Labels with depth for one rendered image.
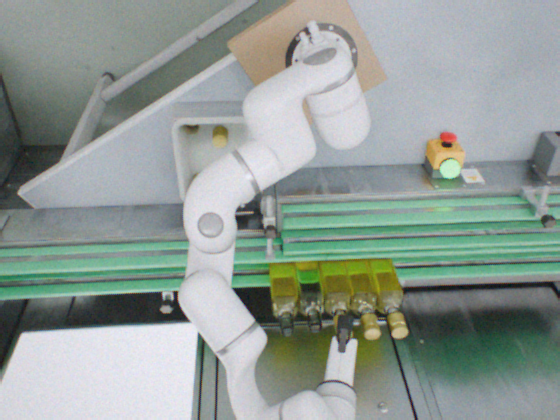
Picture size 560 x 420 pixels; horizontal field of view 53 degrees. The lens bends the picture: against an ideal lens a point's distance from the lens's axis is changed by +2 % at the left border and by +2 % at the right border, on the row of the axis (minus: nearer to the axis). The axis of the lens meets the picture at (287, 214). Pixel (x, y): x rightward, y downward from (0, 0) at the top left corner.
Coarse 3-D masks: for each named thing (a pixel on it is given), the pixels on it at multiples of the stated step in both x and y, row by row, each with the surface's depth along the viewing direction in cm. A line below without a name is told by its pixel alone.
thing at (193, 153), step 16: (176, 128) 119; (208, 128) 127; (240, 128) 128; (176, 144) 121; (192, 144) 129; (208, 144) 130; (240, 144) 130; (176, 160) 124; (192, 160) 132; (208, 160) 132; (192, 176) 135
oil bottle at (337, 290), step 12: (324, 264) 127; (336, 264) 127; (324, 276) 124; (336, 276) 124; (324, 288) 122; (336, 288) 121; (348, 288) 121; (336, 300) 119; (348, 300) 119; (348, 312) 121
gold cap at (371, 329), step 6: (360, 318) 118; (366, 318) 116; (372, 318) 116; (366, 324) 115; (372, 324) 115; (366, 330) 114; (372, 330) 114; (378, 330) 114; (366, 336) 115; (372, 336) 115; (378, 336) 115
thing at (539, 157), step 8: (544, 136) 135; (552, 136) 134; (544, 144) 135; (552, 144) 132; (536, 152) 139; (544, 152) 135; (552, 152) 132; (536, 160) 139; (544, 160) 135; (552, 160) 132; (544, 168) 135; (552, 168) 133
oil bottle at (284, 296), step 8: (272, 264) 128; (280, 264) 128; (288, 264) 128; (272, 272) 126; (280, 272) 126; (288, 272) 126; (272, 280) 124; (280, 280) 123; (288, 280) 123; (272, 288) 122; (280, 288) 121; (288, 288) 121; (296, 288) 122; (272, 296) 120; (280, 296) 119; (288, 296) 119; (296, 296) 120; (272, 304) 120; (280, 304) 118; (288, 304) 118; (296, 304) 119; (296, 312) 120
